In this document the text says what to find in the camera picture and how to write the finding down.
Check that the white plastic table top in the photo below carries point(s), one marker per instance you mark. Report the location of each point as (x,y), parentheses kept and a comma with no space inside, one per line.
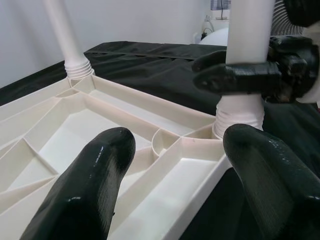
(175,195)

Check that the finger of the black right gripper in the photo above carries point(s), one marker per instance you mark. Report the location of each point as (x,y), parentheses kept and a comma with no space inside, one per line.
(212,61)
(237,80)

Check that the white plastic table leg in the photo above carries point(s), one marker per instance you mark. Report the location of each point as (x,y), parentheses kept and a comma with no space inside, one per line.
(65,30)
(250,30)

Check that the black table cloth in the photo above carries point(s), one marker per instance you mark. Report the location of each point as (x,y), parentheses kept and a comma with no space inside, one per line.
(162,65)

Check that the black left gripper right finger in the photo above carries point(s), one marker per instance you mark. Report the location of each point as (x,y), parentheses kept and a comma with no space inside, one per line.
(280,190)

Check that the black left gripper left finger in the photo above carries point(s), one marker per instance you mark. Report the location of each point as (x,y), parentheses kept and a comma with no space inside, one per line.
(82,195)

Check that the white pedestal fan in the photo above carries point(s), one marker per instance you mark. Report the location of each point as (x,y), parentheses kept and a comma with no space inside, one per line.
(215,37)

